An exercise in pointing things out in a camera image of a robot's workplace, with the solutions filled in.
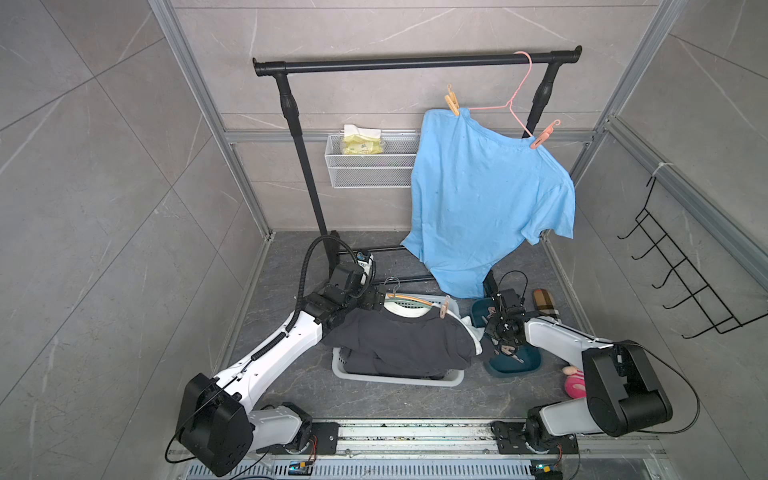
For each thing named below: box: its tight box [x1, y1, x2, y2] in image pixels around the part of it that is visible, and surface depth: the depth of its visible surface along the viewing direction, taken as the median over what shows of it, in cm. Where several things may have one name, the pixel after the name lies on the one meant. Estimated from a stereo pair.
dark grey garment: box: [324, 306, 477, 379], surface depth 79 cm
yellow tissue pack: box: [343, 124, 383, 155], surface depth 88 cm
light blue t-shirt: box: [401, 108, 576, 299], surface depth 82 cm
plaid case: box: [533, 288, 560, 316], surface depth 97 cm
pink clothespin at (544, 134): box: [530, 119, 561, 149], surface depth 65 cm
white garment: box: [459, 315, 485, 356], surface depth 79 cm
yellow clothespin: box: [444, 83, 461, 116], surface depth 74 cm
